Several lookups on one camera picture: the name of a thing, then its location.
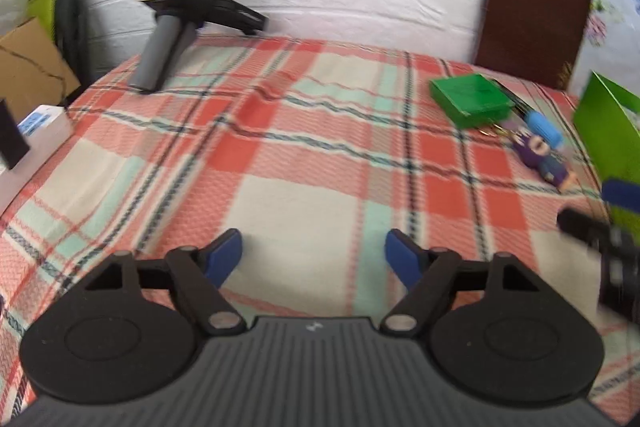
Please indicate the large green box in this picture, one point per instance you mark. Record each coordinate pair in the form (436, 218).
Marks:
(607, 142)

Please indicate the black flat object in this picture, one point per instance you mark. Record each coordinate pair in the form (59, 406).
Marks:
(12, 137)

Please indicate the plaid tablecloth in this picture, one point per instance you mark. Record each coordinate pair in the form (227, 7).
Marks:
(300, 167)

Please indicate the floral print pillow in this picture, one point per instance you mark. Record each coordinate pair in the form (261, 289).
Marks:
(615, 17)

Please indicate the green and black chair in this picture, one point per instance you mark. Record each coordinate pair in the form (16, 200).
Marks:
(65, 22)

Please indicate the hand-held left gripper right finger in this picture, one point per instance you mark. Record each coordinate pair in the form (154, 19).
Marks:
(405, 259)

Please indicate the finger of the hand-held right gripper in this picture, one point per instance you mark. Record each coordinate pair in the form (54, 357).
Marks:
(582, 223)
(622, 193)

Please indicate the light blue tube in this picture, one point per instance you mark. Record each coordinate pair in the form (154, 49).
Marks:
(545, 132)

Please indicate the purple toy figure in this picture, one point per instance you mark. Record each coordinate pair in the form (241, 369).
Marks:
(542, 159)

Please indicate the small green box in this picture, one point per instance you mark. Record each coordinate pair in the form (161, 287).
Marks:
(470, 99)

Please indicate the white box with blue label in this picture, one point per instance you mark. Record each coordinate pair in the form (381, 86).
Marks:
(45, 132)

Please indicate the black pen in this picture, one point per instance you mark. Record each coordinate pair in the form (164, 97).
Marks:
(512, 97)

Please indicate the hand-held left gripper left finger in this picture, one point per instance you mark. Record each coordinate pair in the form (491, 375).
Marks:
(222, 257)

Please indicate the brown cardboard box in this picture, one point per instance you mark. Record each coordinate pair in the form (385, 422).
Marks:
(30, 67)

